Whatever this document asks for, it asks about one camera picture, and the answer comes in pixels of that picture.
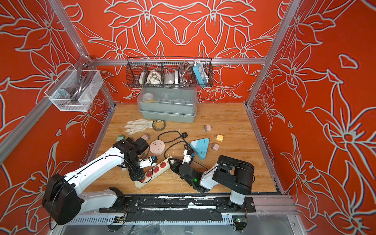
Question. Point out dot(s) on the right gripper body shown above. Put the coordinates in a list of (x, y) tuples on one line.
[(177, 169)]

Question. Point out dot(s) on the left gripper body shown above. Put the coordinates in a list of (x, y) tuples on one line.
[(136, 170)]

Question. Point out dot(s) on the green plug adapter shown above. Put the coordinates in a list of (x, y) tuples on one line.
[(120, 138)]

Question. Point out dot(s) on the pink plug adapter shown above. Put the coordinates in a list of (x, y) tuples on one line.
[(215, 147), (146, 137), (207, 128)]

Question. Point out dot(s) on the white power strip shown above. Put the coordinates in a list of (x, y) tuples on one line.
[(154, 173)]

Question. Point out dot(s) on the pink round power socket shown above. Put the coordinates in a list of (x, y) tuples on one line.
[(157, 147)]

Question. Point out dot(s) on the yellow plug adapter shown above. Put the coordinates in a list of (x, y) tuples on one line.
[(219, 138)]

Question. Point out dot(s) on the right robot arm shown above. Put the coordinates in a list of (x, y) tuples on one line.
[(236, 175)]

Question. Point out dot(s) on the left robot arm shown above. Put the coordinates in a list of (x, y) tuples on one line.
[(65, 198)]

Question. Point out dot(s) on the white work glove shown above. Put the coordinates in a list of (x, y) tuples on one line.
[(138, 125)]

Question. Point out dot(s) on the tape roll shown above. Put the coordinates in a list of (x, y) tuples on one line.
[(158, 125)]

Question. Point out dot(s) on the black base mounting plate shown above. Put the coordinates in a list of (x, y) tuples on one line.
[(159, 202)]

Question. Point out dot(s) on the grey plastic storage box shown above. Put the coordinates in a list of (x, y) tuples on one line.
[(168, 104)]

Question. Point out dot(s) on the black wire basket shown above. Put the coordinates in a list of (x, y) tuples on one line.
[(169, 72)]

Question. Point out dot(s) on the clear plastic wall basket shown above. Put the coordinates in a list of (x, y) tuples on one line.
[(75, 89)]

